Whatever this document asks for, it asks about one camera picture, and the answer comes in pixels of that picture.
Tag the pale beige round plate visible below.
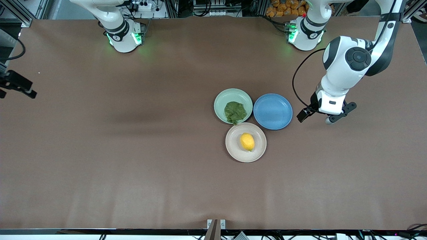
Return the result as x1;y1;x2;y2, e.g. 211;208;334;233
225;122;267;163

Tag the yellow lemon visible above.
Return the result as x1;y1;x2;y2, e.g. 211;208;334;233
240;133;255;152

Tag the green lettuce leaf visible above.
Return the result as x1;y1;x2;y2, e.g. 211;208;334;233
224;101;247;125

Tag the blue round plate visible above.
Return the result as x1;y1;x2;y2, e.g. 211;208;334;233
253;93;293;130

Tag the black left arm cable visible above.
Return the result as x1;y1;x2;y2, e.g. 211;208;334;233
292;48;326;111

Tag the aluminium frame profile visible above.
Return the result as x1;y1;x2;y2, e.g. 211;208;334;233
0;0;34;28
400;0;427;24

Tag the front camera mount post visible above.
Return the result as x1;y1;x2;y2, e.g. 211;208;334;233
204;219;226;240

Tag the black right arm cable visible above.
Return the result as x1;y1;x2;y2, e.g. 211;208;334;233
0;38;26;61

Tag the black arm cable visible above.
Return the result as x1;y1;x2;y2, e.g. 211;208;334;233
0;38;26;61
292;48;326;111

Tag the black base cable bundle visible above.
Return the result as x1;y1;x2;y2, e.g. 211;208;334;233
263;14;291;34

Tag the white power strip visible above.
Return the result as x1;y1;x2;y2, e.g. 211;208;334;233
128;1;153;11

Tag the bag of orange items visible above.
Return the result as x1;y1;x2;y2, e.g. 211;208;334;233
266;0;309;18

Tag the mint green round plate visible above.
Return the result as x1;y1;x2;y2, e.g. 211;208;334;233
214;88;253;125

